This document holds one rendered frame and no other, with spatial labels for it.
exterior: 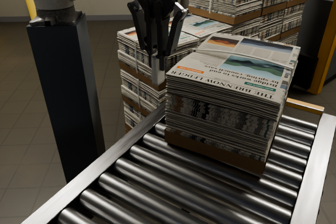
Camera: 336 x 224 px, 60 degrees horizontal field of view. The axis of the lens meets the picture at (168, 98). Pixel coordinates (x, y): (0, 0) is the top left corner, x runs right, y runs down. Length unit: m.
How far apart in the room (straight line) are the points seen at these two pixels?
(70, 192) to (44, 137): 1.58
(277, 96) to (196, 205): 0.31
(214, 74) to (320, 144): 0.41
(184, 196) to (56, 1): 0.90
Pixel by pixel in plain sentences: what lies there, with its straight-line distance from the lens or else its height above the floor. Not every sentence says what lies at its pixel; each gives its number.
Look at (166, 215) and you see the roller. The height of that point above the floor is 0.79.
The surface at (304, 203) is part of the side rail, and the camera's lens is 0.79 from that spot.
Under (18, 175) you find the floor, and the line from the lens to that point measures 2.11.
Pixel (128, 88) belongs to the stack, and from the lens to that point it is 1.79.
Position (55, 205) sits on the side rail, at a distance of 0.76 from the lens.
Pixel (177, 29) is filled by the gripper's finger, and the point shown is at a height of 1.19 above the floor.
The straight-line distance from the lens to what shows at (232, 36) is 1.01.
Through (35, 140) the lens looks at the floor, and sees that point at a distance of 2.34.
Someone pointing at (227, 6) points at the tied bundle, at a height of 0.93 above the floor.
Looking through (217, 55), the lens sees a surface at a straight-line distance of 0.87.
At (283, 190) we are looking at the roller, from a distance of 0.80.
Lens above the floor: 1.37
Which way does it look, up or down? 32 degrees down
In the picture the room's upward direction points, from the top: straight up
